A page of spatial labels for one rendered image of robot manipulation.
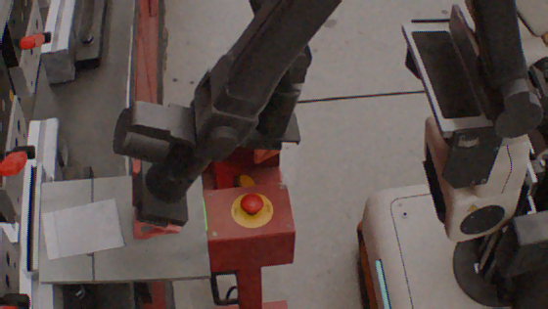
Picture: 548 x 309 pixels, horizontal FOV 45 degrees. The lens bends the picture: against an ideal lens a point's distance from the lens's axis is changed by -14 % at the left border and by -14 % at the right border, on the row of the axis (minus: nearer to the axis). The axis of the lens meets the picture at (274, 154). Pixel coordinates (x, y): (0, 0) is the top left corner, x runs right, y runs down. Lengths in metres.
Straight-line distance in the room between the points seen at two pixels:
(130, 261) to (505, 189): 0.70
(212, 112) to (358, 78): 1.81
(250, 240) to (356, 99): 1.30
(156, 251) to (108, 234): 0.08
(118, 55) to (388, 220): 0.85
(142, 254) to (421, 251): 1.00
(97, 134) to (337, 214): 1.09
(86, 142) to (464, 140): 0.66
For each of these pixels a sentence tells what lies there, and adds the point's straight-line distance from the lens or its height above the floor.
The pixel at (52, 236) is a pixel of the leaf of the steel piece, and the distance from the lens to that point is 1.09.
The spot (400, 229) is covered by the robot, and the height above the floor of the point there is 0.28.
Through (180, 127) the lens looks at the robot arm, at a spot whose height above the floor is 1.22.
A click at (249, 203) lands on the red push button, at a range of 1.31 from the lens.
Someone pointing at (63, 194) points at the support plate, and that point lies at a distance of 1.13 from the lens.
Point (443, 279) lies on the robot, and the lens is 1.88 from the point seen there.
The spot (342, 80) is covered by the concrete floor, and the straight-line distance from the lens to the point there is 2.60.
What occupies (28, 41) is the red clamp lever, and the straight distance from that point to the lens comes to 0.91.
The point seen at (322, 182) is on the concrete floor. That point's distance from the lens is 2.33.
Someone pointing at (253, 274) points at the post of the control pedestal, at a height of 0.50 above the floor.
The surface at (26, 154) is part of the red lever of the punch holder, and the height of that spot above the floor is 1.26.
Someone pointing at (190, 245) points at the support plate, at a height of 1.00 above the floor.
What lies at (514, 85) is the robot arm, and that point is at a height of 1.29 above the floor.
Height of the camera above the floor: 1.90
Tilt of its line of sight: 53 degrees down
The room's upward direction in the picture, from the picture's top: straight up
